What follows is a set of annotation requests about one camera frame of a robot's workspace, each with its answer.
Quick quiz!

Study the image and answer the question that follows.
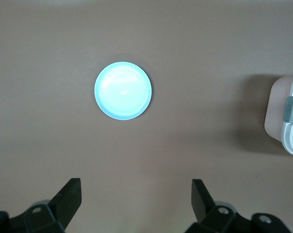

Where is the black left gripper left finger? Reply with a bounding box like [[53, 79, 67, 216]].
[[24, 178, 82, 233]]

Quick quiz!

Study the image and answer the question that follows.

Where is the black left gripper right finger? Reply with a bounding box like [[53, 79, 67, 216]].
[[186, 179, 237, 233]]

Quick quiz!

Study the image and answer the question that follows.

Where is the white lidded lunch box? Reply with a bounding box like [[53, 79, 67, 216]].
[[264, 71, 293, 158]]

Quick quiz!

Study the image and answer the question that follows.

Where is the light blue round plate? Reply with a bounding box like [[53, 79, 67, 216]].
[[94, 62, 153, 120]]

